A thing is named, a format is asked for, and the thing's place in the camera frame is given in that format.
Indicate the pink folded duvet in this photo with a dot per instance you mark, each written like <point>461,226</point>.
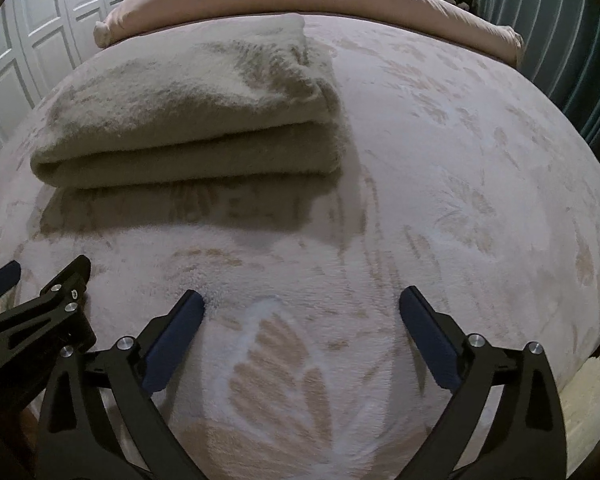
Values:
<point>436,18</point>

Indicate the beige knit sweater black hearts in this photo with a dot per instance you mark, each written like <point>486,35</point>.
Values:
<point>231,98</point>

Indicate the cream fluffy rug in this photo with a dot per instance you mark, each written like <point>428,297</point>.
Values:
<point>580,401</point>

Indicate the white panelled wardrobe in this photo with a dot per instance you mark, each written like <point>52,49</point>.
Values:
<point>41,42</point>

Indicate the teal striped curtain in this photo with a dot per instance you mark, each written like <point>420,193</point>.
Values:
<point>561,54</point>

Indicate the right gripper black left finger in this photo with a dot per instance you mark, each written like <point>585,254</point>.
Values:
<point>75,437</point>

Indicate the pink butterfly pattern bedspread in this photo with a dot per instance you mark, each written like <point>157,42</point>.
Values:
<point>462,179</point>

